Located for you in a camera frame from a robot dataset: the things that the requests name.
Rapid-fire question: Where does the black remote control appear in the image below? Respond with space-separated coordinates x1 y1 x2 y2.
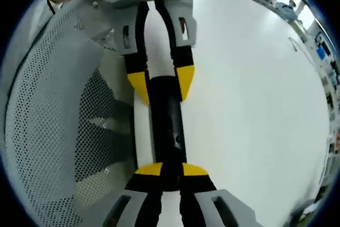
148 75 187 192

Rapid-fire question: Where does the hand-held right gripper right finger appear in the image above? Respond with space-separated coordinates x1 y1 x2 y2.
180 162 262 227

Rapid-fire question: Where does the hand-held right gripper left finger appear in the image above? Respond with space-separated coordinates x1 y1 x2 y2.
102 162 164 227

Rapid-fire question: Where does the grey mesh office chair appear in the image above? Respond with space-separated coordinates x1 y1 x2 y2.
0 0 139 227

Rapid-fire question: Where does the thin black cable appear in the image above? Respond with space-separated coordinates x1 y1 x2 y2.
44 0 57 16

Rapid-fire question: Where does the grey cable on table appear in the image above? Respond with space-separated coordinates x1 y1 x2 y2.
288 36 300 53

